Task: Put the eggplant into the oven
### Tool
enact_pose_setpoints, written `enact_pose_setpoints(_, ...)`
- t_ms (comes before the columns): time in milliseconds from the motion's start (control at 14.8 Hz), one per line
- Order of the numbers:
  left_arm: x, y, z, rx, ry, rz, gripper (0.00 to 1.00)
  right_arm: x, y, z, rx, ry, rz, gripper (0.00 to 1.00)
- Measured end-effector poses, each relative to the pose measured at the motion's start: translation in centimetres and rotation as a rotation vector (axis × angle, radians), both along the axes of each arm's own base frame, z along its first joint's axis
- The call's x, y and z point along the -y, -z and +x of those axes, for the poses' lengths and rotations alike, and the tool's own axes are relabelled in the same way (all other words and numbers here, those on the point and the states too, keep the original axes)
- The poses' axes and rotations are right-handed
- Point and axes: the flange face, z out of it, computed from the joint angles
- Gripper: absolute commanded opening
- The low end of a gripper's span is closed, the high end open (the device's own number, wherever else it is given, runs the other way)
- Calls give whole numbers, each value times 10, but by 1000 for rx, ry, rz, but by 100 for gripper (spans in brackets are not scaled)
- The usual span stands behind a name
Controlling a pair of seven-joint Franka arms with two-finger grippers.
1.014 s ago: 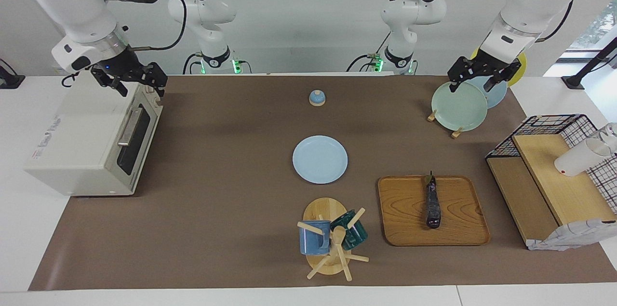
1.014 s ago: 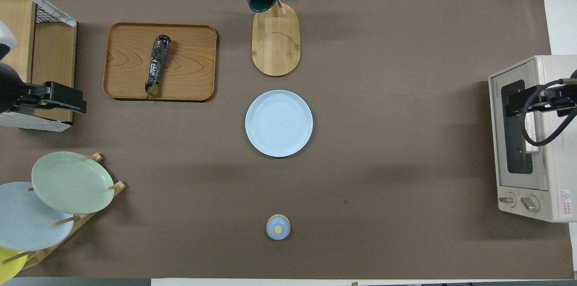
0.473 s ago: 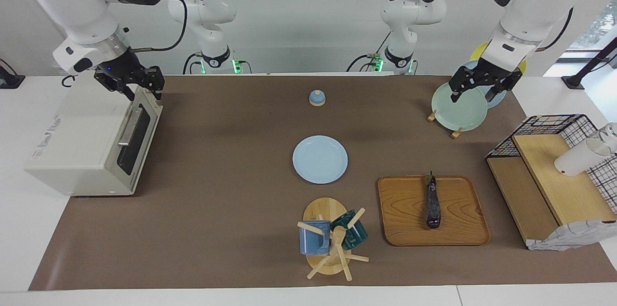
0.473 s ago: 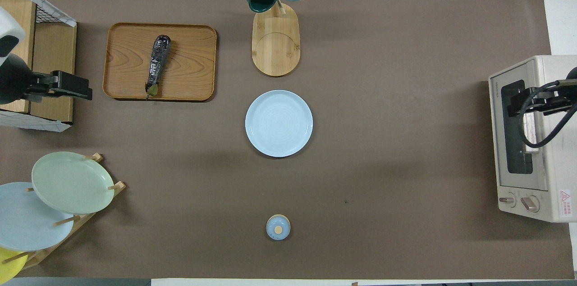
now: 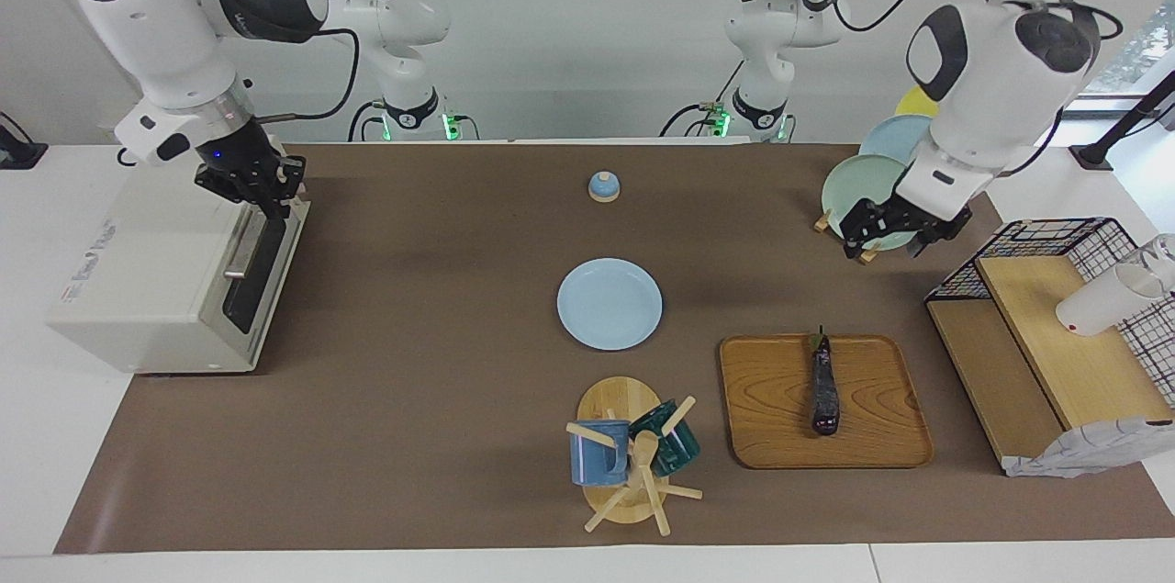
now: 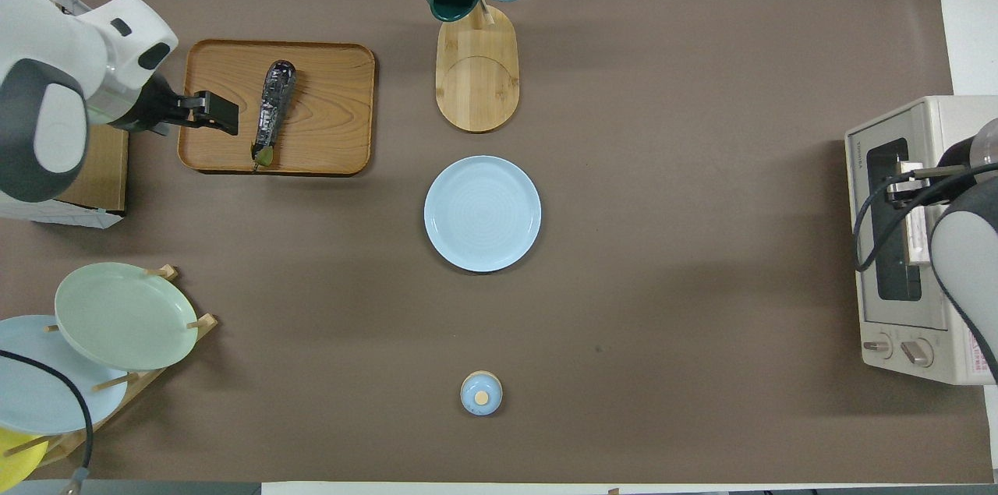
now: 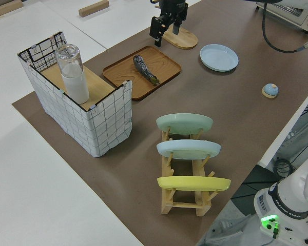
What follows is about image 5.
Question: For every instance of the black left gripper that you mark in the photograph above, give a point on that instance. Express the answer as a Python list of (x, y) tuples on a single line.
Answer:
[(904, 218)]

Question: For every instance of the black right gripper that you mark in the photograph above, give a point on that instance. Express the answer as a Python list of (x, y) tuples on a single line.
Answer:
[(234, 156)]

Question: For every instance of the dark purple eggplant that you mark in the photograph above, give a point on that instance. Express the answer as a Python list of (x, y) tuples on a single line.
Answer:
[(824, 390)]

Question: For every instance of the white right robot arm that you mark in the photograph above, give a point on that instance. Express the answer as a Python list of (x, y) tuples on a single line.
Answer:
[(147, 23)]

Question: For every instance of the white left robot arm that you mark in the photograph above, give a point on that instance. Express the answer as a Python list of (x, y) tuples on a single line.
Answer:
[(991, 78)]

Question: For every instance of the white toaster oven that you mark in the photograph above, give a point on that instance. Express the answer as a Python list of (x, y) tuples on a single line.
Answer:
[(138, 289)]

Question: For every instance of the pale green racked plate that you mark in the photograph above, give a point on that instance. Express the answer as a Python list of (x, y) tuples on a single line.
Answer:
[(858, 184)]

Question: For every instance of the wooden plate rack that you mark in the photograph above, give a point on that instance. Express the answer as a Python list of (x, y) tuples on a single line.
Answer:
[(822, 221)]

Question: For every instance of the light blue racked plate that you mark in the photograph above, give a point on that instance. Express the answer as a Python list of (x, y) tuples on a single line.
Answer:
[(895, 140)]

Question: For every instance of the yellow racked plate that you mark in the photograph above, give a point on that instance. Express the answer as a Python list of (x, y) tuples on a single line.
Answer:
[(916, 103)]

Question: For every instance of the wooden serving tray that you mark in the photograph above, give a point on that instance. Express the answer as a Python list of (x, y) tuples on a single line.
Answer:
[(771, 409)]

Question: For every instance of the white plastic cup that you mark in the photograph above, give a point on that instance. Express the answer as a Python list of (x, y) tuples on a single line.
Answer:
[(1097, 303)]

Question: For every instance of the black clamp stand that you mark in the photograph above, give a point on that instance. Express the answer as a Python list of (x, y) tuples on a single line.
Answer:
[(1092, 156)]

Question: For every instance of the brown table mat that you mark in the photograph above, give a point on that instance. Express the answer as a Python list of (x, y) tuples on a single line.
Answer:
[(413, 381)]

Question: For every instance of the clear glass cup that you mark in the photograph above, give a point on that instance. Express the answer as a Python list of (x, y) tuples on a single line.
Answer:
[(1164, 252)]

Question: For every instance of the grey patterned cloth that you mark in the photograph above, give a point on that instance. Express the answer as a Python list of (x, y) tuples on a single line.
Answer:
[(1083, 453)]

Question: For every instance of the dark green ceramic mug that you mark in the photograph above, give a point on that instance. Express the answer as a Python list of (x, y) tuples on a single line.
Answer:
[(679, 452)]

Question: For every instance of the wooden mug tree stand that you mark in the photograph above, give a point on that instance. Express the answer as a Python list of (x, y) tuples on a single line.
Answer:
[(617, 399)]

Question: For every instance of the blue ceramic mug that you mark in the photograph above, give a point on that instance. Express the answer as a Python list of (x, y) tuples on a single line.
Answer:
[(595, 462)]

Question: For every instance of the window with grey frame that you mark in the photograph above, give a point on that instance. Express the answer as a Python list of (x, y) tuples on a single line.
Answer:
[(1134, 50)]

